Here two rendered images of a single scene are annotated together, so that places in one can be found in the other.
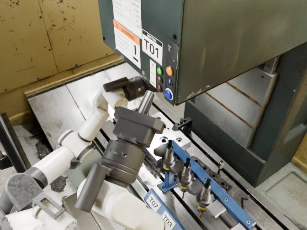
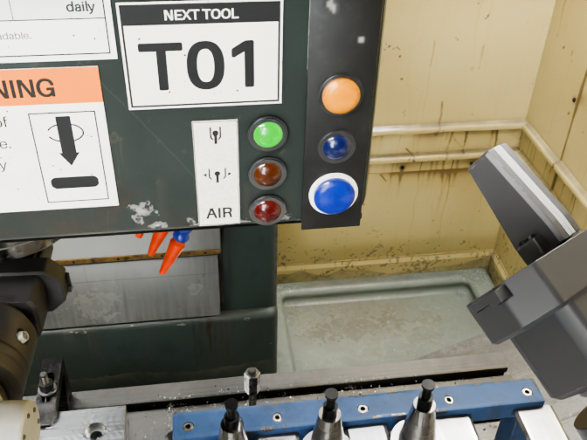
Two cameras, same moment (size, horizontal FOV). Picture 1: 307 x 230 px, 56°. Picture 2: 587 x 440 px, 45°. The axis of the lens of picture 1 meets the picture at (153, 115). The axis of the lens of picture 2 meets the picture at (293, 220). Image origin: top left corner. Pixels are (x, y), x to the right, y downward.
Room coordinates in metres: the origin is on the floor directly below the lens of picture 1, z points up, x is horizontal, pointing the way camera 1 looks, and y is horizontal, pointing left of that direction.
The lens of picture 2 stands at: (0.48, 0.35, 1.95)
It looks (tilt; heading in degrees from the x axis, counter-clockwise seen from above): 37 degrees down; 296
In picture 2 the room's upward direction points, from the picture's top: 2 degrees clockwise
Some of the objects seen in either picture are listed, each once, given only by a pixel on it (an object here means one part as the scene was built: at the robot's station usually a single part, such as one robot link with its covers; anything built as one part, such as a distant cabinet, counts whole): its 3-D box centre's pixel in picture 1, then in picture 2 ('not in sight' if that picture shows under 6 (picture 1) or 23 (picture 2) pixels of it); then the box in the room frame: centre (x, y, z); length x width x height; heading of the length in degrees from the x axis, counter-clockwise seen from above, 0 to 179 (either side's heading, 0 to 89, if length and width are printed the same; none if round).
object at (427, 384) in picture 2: (208, 183); (426, 394); (0.57, -0.19, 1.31); 0.02 x 0.02 x 0.03
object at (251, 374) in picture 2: (219, 168); (252, 395); (0.88, -0.34, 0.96); 0.03 x 0.03 x 0.13
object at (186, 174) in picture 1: (186, 170); (328, 432); (0.66, -0.13, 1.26); 0.04 x 0.04 x 0.07
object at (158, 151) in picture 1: (161, 150); not in sight; (0.79, -0.03, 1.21); 0.07 x 0.05 x 0.01; 125
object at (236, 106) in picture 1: (226, 92); (90, 220); (1.25, -0.41, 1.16); 0.48 x 0.05 x 0.51; 35
